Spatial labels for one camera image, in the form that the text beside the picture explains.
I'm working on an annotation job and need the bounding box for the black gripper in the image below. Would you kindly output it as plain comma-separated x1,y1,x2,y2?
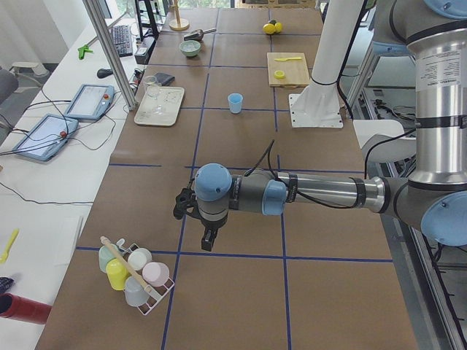
198,209,228,252

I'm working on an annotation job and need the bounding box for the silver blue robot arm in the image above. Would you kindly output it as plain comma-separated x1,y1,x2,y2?
372,0,423,57
174,1,466,251

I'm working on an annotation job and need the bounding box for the pink cup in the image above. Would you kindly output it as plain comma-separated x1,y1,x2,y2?
142,262,170,287

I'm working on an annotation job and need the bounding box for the white cup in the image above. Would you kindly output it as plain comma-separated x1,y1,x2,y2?
128,248,153,271

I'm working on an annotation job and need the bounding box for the grey cup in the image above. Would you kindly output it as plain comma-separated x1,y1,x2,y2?
124,276,149,307

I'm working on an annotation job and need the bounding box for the yellow cup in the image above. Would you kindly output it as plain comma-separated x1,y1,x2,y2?
105,258,130,291

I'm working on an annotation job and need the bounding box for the mint green cup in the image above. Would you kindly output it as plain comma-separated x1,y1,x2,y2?
98,245,115,273

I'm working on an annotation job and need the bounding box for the light blue plastic cup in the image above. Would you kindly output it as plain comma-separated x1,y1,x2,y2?
228,93,243,114

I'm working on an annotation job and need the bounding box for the yellow lemon slice stack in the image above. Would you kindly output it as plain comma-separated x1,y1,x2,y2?
274,70,285,79

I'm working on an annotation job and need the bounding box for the whole yellow lemon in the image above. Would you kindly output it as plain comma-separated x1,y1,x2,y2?
263,20,283,35

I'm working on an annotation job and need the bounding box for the cream bear tray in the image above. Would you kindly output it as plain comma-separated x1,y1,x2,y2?
134,87,185,127

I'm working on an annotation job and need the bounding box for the clear wine glass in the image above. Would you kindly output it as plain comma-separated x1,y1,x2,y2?
143,76,164,114

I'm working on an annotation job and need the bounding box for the grey folded cloth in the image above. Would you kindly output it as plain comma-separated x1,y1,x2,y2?
153,72,175,87

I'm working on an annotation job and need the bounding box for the far blue teach pendant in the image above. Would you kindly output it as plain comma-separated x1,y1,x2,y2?
63,84,115,121

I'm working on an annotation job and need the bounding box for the blue teach pendant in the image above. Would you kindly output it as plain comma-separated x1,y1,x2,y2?
63,84,115,121
12,114,79,162

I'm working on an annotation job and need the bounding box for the bamboo cutting board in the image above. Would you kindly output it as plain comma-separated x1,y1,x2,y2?
267,52,310,88

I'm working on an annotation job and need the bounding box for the green bowl of ice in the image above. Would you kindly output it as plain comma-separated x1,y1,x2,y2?
179,40,201,58

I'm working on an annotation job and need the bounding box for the near blue teach pendant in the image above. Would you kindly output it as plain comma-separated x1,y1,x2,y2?
12,114,79,162

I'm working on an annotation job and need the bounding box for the black computer mouse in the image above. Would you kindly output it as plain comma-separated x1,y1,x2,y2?
96,69,113,79

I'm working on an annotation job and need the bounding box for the steel ice scoop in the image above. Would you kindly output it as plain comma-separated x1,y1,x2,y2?
183,28,217,42

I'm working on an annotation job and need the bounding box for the yellow plastic spatula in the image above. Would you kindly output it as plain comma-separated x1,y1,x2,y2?
0,228,20,264

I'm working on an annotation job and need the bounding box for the red cylinder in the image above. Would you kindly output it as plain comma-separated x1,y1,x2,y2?
1,293,52,324

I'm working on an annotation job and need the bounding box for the wooden stand base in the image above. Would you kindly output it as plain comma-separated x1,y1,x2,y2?
169,0,190,31

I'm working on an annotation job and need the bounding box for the black keyboard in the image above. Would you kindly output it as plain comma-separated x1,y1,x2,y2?
109,25,133,57

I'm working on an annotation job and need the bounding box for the green plastic clamp tool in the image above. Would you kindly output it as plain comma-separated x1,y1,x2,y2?
77,44,93,60

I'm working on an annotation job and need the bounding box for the white wire cup rack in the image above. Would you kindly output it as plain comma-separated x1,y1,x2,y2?
117,238,174,315

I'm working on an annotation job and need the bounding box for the wooden rack handle stick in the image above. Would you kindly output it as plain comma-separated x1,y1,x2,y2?
100,236,152,294

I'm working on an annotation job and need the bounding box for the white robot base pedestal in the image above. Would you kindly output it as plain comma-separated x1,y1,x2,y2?
289,1,351,128

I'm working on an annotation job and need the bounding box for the aluminium frame post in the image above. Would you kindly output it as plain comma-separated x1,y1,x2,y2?
82,0,137,111

